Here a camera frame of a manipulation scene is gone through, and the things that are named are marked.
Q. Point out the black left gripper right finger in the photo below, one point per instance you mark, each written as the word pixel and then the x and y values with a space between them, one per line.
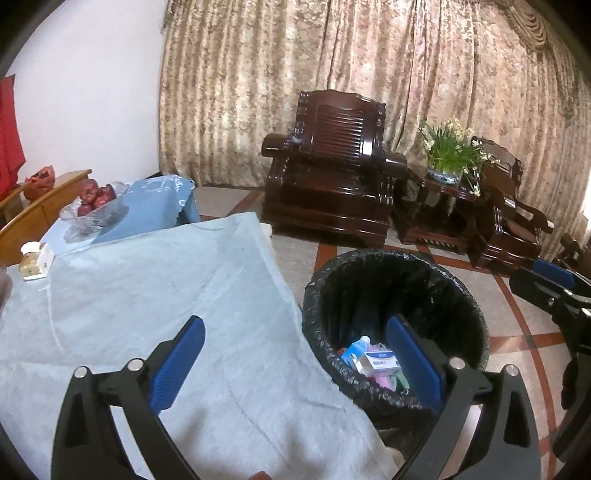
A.
pixel 505 442

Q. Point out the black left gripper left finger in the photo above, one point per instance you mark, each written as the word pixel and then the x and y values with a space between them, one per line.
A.
pixel 87 444

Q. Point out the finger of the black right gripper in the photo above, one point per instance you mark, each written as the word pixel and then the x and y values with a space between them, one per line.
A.
pixel 566 278
pixel 564 306

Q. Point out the white blue tissue pack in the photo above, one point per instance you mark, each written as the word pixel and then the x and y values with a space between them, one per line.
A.
pixel 378 364

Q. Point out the blue plastic bag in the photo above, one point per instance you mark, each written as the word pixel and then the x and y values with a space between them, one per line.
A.
pixel 354 353

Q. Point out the green foam net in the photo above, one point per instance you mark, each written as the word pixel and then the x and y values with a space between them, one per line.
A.
pixel 400 383

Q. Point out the pink face mask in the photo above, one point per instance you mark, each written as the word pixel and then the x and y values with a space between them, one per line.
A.
pixel 385 382

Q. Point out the black lined trash bin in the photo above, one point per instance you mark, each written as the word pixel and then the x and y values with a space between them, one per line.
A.
pixel 392 297

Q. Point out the dark wooden armchair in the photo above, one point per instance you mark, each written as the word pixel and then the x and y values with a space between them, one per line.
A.
pixel 507 232
pixel 332 173

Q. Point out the dark wooden side table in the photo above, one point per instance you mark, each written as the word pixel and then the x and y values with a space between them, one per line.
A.
pixel 429 211

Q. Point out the potted green flowering plant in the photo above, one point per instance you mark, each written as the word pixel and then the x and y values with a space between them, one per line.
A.
pixel 454 154

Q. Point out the light grey-blue table cloth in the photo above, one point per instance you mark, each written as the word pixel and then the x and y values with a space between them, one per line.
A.
pixel 255 399

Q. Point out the gold tissue box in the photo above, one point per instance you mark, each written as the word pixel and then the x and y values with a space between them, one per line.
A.
pixel 37 259

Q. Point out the glass fruit bowl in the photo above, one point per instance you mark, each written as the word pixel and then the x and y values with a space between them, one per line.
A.
pixel 94 210

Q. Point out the wooden sideboard cabinet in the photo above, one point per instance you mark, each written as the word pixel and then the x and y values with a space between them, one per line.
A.
pixel 31 223

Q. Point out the red apples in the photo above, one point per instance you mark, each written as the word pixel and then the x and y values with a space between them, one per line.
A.
pixel 93 196

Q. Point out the blue plastic table cover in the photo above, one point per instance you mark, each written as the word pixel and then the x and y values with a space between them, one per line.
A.
pixel 146 205

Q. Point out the red cloth drape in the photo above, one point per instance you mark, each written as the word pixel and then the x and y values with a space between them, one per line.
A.
pixel 11 154

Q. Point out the beige patterned curtain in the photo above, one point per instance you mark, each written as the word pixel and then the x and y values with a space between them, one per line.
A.
pixel 232 71

